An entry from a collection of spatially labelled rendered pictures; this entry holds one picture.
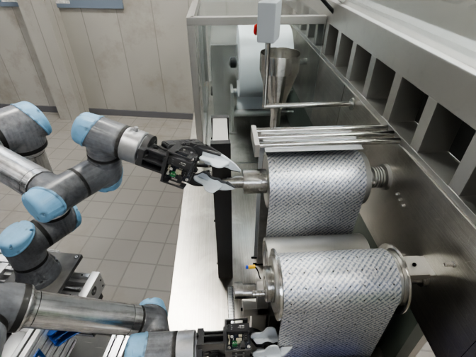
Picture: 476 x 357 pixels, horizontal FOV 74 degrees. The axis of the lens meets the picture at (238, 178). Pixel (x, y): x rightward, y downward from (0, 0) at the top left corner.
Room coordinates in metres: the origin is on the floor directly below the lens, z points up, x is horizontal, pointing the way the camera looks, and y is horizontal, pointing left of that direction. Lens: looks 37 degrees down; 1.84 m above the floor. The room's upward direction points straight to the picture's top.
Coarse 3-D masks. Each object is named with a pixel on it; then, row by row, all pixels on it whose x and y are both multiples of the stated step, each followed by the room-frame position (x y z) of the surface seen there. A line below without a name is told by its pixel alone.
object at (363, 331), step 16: (320, 320) 0.35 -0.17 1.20; (336, 320) 0.35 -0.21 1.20; (352, 320) 0.35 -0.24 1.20; (368, 320) 0.35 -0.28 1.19; (384, 320) 0.36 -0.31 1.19; (288, 336) 0.35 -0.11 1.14; (304, 336) 0.35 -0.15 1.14; (320, 336) 0.35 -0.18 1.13; (336, 336) 0.35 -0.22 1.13; (352, 336) 0.35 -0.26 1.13; (368, 336) 0.36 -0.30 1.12; (288, 352) 0.35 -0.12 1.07; (304, 352) 0.35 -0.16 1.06; (320, 352) 0.35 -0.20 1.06; (336, 352) 0.35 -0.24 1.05; (352, 352) 0.35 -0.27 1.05; (368, 352) 0.36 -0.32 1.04
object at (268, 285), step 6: (264, 270) 0.42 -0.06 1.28; (270, 270) 0.41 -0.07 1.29; (264, 276) 0.42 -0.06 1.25; (270, 276) 0.40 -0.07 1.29; (264, 282) 0.41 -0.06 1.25; (270, 282) 0.39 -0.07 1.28; (264, 288) 0.40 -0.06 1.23; (270, 288) 0.38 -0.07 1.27; (270, 294) 0.37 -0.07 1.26; (270, 300) 0.37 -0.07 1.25
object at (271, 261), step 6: (270, 258) 0.45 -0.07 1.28; (270, 264) 0.44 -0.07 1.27; (276, 270) 0.40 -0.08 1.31; (276, 276) 0.38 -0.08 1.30; (402, 276) 0.39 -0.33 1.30; (276, 282) 0.38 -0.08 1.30; (282, 282) 0.38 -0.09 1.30; (402, 282) 0.38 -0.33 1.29; (276, 288) 0.37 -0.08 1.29; (402, 288) 0.37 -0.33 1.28; (276, 294) 0.36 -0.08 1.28; (402, 294) 0.37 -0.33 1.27; (276, 300) 0.35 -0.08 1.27; (276, 306) 0.35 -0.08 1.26
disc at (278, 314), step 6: (270, 252) 0.47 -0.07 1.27; (276, 252) 0.43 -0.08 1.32; (276, 258) 0.41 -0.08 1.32; (276, 264) 0.40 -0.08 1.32; (282, 288) 0.36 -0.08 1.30; (282, 294) 0.35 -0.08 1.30; (282, 300) 0.34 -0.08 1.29; (282, 306) 0.34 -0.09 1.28; (276, 312) 0.36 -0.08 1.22; (282, 312) 0.33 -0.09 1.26; (276, 318) 0.35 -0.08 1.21
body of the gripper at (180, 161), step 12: (144, 144) 0.57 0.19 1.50; (156, 144) 0.60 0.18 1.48; (180, 144) 0.60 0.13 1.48; (144, 156) 0.55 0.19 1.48; (156, 156) 0.56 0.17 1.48; (168, 156) 0.54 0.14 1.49; (180, 156) 0.53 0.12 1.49; (192, 156) 0.54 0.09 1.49; (156, 168) 0.54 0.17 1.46; (168, 168) 0.53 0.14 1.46; (180, 168) 0.53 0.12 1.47; (192, 168) 0.57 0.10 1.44; (168, 180) 0.53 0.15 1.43; (180, 180) 0.52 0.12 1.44
